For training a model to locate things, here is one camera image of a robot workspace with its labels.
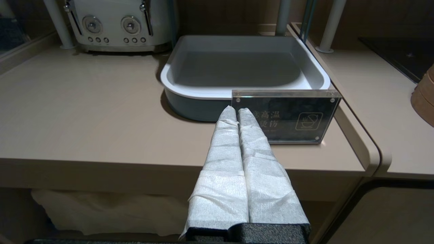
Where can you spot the clear acrylic warning sign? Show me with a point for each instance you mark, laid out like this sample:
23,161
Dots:
288,118

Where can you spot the left gripper wrapped left finger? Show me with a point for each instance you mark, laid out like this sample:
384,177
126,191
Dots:
223,169

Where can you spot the white metal support pole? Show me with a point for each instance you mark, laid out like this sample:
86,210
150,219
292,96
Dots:
57,23
334,23
283,17

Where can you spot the white-lined blue-grey rack tray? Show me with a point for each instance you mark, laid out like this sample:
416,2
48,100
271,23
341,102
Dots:
237,67

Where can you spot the white plastic sheet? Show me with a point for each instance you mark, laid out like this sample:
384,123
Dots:
101,210

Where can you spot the large bamboo steamer basket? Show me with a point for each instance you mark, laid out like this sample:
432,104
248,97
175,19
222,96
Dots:
425,105
430,78

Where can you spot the left gripper wrapped right finger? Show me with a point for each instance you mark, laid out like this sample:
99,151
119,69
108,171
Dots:
264,183

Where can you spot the white retro toaster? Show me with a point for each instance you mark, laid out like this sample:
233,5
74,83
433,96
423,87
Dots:
115,23

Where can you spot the black induction cooktop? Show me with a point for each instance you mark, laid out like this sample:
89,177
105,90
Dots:
407,54

